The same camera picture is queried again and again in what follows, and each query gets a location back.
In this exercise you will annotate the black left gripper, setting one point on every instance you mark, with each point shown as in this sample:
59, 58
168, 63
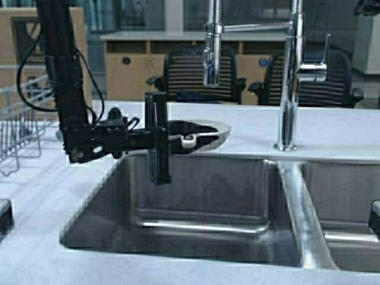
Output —
187, 137

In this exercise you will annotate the white pan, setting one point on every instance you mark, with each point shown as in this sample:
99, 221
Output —
223, 128

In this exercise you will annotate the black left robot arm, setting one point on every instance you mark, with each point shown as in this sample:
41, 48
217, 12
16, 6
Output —
85, 141

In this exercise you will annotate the black mesh office chair left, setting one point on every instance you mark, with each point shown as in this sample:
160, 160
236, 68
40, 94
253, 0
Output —
183, 71

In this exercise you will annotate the stainless steel left sink basin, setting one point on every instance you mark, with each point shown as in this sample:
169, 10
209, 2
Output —
215, 208

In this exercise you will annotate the stainless steel sink basin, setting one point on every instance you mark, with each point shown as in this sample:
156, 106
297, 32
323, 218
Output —
342, 195
215, 208

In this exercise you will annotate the wooden shelf unit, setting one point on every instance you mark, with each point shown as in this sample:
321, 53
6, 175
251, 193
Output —
142, 61

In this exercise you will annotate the chrome kitchen faucet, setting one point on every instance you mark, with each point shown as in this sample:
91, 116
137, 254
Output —
295, 70

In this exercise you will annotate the cardboard box fragile label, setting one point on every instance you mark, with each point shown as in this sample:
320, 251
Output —
19, 30

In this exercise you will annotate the stainless steel right sink basin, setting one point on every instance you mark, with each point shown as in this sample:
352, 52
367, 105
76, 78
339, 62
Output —
342, 195

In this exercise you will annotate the grey wire dish rack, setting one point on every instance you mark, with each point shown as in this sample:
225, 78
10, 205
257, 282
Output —
23, 128

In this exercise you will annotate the black mount block left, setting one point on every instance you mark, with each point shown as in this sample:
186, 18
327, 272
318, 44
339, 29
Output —
7, 219

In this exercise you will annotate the black mount block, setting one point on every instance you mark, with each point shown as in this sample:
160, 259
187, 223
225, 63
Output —
7, 219
374, 218

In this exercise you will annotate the black mount block right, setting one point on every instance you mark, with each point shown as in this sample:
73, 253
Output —
374, 218

